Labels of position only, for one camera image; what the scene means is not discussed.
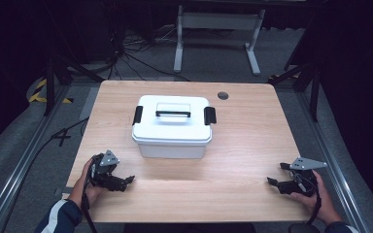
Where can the white lidded storage box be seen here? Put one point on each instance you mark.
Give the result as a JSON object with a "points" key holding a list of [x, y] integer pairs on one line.
{"points": [[171, 131]]}

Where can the person's left hand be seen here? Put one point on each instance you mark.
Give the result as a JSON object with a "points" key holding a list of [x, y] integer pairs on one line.
{"points": [[89, 191]]}

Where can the grey metal floor rail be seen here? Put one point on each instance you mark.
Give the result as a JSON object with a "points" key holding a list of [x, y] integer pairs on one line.
{"points": [[19, 168], [333, 161]]}

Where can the person's right hand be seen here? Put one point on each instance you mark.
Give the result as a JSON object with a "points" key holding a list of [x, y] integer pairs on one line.
{"points": [[322, 204]]}

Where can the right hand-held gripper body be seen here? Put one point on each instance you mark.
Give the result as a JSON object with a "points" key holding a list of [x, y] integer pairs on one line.
{"points": [[299, 181]]}

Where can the black floor tape mark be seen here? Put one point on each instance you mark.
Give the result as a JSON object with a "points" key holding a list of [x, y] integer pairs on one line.
{"points": [[62, 136]]}

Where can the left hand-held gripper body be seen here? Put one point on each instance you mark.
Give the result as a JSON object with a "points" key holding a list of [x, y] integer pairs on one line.
{"points": [[105, 168]]}

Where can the white metal desk frame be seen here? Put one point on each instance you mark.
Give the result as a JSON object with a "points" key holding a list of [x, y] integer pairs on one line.
{"points": [[218, 21]]}

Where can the black tripod stand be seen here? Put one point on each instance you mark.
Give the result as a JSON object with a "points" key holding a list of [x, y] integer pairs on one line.
{"points": [[50, 84], [314, 87]]}

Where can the yellow black floor tape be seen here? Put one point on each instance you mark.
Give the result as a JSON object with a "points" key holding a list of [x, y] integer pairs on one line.
{"points": [[40, 93]]}

